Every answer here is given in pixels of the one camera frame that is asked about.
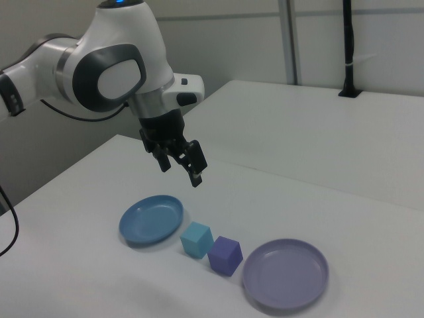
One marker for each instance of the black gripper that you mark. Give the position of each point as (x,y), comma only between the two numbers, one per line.
(162,127)

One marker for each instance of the light blue cube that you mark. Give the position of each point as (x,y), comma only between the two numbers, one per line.
(197,240)

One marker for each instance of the purple cube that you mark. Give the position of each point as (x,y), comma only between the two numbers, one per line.
(225,256)

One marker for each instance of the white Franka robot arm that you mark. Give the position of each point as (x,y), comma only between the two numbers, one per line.
(126,33)

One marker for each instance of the blue plate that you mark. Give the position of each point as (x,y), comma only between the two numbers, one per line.
(149,222)

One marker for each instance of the purple plate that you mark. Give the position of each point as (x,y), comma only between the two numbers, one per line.
(285,275)

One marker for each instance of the black pole with clamp base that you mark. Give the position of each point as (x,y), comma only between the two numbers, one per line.
(348,49)

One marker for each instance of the silver partition post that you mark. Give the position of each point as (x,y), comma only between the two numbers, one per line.
(289,39)

